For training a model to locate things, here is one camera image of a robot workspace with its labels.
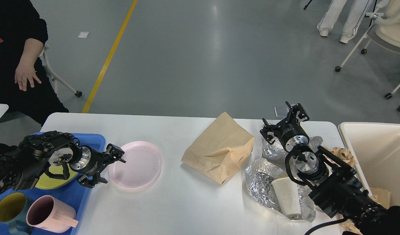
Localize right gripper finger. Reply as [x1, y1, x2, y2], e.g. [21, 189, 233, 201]
[285, 101, 310, 124]
[260, 119, 278, 145]

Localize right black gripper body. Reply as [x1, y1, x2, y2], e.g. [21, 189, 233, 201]
[274, 121, 309, 152]

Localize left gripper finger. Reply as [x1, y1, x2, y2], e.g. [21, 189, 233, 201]
[103, 143, 126, 165]
[76, 172, 108, 189]

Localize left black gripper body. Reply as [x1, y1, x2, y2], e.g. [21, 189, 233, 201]
[69, 146, 107, 176]

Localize pink plate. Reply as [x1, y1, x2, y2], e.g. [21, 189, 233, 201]
[109, 141, 162, 190]

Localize pink mug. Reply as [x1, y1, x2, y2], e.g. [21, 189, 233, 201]
[26, 195, 79, 233]

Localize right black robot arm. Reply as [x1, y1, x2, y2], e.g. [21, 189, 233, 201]
[260, 102, 400, 235]

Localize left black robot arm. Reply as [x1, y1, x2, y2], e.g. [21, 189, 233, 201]
[0, 131, 125, 194]

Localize seated person's hand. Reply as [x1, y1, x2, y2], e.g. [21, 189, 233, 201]
[14, 60, 42, 92]

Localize crumpled foil upper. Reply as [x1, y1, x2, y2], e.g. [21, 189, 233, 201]
[263, 137, 319, 165]

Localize crumpled foil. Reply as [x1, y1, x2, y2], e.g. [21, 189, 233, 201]
[263, 137, 319, 165]
[245, 159, 316, 223]

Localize grey floor plate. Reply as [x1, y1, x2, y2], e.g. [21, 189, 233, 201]
[274, 106, 290, 118]

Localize crumpled foil lower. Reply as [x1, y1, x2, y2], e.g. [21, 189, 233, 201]
[245, 159, 316, 223]

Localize yellow plate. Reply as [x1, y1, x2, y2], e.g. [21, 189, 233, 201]
[35, 148, 78, 190]

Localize white paper cup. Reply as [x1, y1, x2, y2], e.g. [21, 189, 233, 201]
[272, 178, 302, 220]

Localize brown paper bag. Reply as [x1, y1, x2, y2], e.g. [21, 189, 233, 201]
[181, 112, 254, 184]

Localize crumpled brown paper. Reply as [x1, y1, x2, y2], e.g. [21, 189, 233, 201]
[328, 146, 357, 166]

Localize teal mug yellow inside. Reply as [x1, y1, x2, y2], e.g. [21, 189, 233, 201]
[0, 192, 34, 235]

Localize cream plastic bin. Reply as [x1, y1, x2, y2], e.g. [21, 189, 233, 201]
[339, 122, 400, 206]

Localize white chair left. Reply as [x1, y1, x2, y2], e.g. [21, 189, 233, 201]
[39, 45, 83, 98]

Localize walking person white trousers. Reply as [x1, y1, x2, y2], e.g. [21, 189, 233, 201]
[316, 0, 374, 44]

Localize seated person in black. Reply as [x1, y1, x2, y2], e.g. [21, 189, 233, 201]
[0, 0, 69, 125]

